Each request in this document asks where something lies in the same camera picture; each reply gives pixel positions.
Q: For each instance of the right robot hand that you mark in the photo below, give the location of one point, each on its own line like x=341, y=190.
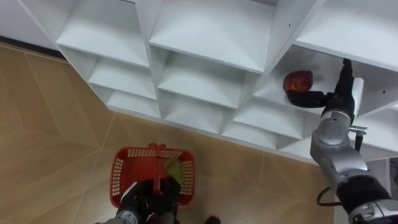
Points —
x=342, y=99

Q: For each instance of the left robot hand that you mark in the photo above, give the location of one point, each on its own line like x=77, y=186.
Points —
x=149, y=199

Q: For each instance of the red plastic basket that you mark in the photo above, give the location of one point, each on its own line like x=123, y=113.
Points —
x=140, y=165

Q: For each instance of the red apple soft toy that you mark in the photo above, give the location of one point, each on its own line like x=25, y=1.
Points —
x=298, y=81

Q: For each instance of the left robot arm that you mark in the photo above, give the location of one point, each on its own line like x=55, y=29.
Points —
x=124, y=218

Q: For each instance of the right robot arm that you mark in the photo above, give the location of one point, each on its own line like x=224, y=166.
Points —
x=339, y=155

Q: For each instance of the green soft toy fruit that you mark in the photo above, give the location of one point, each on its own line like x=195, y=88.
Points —
x=174, y=169

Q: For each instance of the white shelf unit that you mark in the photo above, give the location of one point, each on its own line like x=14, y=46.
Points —
x=211, y=37

